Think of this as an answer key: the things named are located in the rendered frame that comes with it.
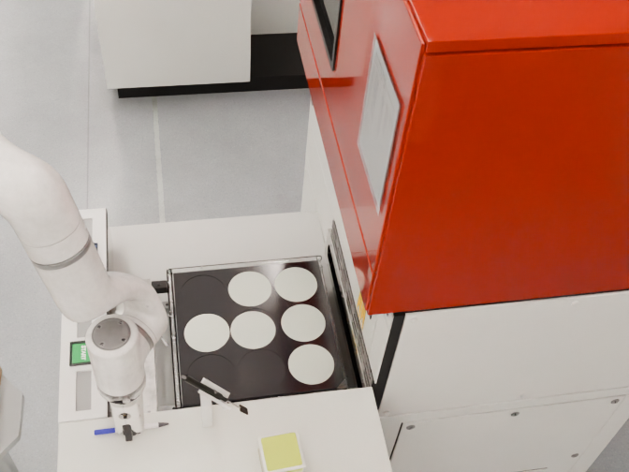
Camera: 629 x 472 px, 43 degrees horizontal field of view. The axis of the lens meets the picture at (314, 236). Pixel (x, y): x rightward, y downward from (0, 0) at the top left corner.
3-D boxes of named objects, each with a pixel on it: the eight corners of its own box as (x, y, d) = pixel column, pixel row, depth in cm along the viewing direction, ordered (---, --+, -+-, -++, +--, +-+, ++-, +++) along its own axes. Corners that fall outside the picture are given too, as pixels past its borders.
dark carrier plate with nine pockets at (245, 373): (317, 261, 192) (317, 259, 192) (345, 388, 171) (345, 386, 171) (173, 274, 187) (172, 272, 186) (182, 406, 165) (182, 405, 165)
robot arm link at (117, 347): (118, 342, 142) (84, 382, 137) (109, 299, 132) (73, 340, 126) (157, 363, 140) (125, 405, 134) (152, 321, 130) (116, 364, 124)
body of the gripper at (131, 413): (144, 405, 137) (150, 434, 146) (142, 353, 143) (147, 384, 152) (99, 409, 136) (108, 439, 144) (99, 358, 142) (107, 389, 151)
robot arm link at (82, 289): (85, 186, 124) (142, 315, 145) (14, 256, 115) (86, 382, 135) (130, 199, 120) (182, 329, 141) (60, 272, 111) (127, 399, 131)
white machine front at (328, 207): (314, 156, 226) (325, 39, 195) (375, 418, 175) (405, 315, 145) (302, 157, 225) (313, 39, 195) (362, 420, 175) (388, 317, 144)
